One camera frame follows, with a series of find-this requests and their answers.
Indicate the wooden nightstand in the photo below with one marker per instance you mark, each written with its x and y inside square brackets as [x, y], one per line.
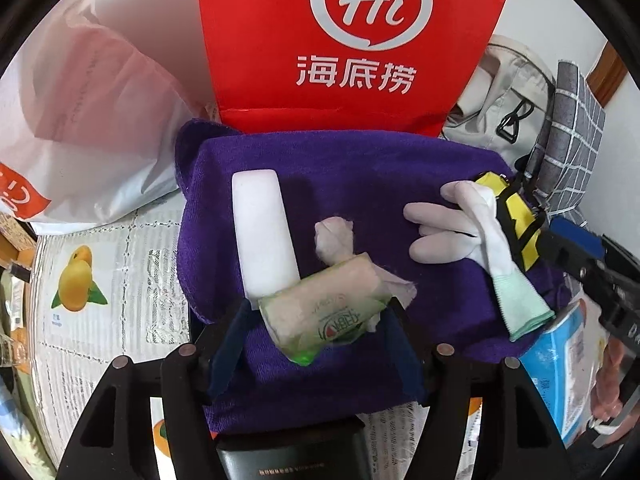
[12, 232]

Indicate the white glove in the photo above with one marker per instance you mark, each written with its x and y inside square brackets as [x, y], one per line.
[460, 240]

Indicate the purple towel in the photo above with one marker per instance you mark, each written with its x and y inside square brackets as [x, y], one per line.
[325, 185]

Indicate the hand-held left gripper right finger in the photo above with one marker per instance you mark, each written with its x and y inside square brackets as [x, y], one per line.
[407, 355]

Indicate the green tissue pack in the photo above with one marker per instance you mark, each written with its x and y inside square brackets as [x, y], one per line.
[320, 310]

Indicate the white plastic shopping bag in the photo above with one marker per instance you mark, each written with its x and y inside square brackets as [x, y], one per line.
[90, 125]

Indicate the white foam block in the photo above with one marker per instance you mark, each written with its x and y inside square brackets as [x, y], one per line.
[262, 230]

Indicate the red paper bag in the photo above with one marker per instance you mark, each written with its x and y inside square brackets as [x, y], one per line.
[350, 35]

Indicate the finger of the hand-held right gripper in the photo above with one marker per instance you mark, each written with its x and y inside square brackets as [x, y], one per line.
[565, 256]
[580, 237]

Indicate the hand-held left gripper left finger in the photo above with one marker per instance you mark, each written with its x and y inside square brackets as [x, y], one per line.
[227, 355]

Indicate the beige backpack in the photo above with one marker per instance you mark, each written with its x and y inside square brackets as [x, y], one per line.
[505, 95]

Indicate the person's right hand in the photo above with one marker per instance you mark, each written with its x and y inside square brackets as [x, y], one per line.
[607, 375]

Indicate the wooden door frame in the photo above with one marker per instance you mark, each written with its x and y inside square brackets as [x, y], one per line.
[612, 75]

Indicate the white tissue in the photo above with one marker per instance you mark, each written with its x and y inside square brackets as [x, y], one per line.
[335, 237]

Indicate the blue tissue pack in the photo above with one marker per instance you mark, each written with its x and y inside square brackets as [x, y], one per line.
[560, 370]

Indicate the dark box with gold end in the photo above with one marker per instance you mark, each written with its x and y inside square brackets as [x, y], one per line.
[295, 455]

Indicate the grey checked cloth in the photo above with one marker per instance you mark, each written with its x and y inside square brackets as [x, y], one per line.
[570, 125]

